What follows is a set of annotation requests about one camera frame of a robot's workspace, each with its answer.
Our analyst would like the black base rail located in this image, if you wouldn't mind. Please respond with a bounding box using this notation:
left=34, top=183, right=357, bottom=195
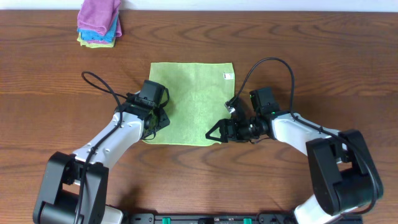
left=121, top=213, right=297, bottom=224

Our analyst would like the purple folded cloth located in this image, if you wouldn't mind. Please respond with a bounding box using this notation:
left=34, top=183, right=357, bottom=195
left=77, top=0, right=122, bottom=39

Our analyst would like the light green folded cloth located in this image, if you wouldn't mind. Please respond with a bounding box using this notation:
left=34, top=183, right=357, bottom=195
left=77, top=34, right=116, bottom=49

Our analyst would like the right black cable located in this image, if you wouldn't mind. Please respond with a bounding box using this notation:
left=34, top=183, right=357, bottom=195
left=231, top=57, right=383, bottom=218

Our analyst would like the left black cable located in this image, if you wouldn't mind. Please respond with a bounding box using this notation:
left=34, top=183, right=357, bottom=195
left=73, top=71, right=170, bottom=224

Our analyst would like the green microfiber cloth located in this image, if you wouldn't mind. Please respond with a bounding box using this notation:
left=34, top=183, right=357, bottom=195
left=145, top=62, right=235, bottom=146

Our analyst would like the blue folded cloth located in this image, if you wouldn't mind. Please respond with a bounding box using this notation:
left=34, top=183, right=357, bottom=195
left=78, top=16, right=121, bottom=43

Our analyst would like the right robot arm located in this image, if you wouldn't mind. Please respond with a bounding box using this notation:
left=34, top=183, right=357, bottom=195
left=205, top=111, right=384, bottom=223

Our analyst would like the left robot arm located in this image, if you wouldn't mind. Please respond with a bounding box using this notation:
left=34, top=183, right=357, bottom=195
left=33, top=91, right=170, bottom=224

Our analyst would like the black cable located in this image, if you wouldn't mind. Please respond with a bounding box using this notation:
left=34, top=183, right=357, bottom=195
left=73, top=71, right=170, bottom=224
left=231, top=57, right=383, bottom=218

